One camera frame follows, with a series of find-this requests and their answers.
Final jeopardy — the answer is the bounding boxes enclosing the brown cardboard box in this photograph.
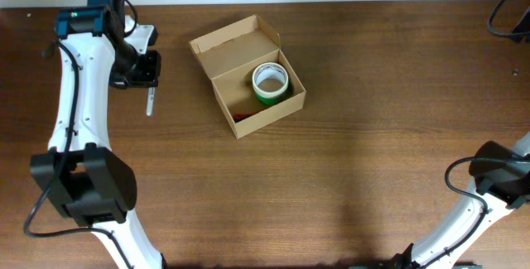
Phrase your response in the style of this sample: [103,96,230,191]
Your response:
[190,15,306,139]

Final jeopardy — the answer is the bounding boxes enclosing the orange utility knife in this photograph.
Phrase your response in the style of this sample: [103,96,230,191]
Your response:
[233,113,253,122]

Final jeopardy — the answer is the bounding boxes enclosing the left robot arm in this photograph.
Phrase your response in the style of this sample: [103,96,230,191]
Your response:
[30,0,166,268]

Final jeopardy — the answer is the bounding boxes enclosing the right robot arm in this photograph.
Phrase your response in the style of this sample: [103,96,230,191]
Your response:
[386,135,529,269]

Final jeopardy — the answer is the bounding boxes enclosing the beige masking tape roll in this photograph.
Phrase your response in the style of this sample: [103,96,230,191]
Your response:
[252,62,289,86]

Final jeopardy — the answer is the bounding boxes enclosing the green tape roll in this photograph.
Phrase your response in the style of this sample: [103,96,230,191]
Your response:
[253,80,289,106]

